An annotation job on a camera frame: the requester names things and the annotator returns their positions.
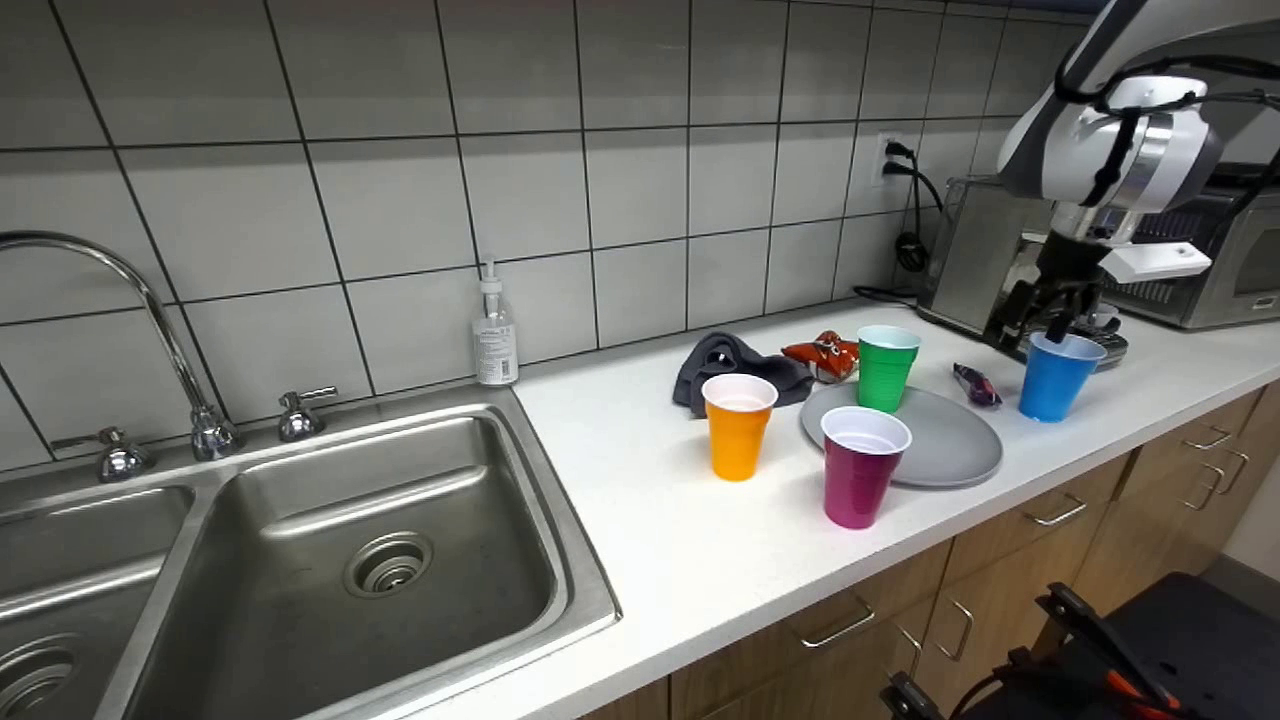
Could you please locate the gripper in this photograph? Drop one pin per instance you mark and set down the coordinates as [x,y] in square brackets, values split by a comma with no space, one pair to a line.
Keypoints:
[1070,265]

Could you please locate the purple snack packet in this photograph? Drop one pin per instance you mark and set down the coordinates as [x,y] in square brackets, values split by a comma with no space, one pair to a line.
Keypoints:
[978,386]

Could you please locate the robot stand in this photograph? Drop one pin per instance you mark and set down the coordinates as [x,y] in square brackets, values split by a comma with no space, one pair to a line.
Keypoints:
[1210,640]

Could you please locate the dark grey cloth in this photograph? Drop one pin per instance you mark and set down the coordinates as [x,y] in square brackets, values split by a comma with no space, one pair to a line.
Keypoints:
[725,365]

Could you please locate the grey plate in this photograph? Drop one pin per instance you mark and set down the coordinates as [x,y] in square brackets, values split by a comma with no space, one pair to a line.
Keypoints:
[950,440]

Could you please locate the green plastic cup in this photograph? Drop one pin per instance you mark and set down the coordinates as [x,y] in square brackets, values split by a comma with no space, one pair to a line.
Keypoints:
[883,378]

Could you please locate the orange plastic cup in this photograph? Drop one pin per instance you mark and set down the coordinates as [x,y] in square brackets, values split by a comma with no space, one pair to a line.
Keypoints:
[737,445]

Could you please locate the stainless steel double sink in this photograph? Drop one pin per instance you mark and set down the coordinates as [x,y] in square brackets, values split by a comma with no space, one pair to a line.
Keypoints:
[300,560]

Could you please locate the silver toaster oven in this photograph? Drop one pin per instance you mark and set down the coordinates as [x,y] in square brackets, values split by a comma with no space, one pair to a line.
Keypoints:
[1220,280]

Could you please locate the chrome tap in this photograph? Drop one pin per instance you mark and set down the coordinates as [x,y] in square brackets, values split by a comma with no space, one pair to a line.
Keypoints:
[165,340]

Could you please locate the white wall socket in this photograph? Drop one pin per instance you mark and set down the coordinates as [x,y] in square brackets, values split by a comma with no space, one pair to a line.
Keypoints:
[885,160]

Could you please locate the cabinet door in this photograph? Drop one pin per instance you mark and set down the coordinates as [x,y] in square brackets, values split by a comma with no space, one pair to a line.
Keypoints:
[1010,610]

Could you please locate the blue plastic cup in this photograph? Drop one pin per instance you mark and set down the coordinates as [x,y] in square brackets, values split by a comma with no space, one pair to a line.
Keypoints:
[1055,385]

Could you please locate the wooden drawer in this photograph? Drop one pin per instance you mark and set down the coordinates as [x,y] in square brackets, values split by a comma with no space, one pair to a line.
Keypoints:
[1000,545]
[1170,445]
[760,650]

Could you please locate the magenta plastic cup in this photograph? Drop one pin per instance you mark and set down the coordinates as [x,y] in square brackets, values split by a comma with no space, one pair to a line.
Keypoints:
[856,485]

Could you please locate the clear soap pump bottle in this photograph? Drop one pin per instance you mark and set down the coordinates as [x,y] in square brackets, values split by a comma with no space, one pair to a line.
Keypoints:
[495,345]

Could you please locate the silver toaster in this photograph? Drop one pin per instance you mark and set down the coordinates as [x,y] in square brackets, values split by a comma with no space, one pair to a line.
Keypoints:
[975,250]

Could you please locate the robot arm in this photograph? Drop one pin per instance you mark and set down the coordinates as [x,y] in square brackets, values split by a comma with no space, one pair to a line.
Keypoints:
[1170,150]

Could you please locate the black and orange clamp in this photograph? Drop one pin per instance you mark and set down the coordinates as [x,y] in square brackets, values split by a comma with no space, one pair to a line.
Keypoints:
[908,698]
[1100,640]

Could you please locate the orange snack packet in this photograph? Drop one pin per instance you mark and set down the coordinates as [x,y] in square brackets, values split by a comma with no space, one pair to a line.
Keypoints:
[825,355]

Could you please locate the chrome tap lever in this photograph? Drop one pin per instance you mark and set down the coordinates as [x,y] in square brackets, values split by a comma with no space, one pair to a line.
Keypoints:
[120,460]
[297,418]

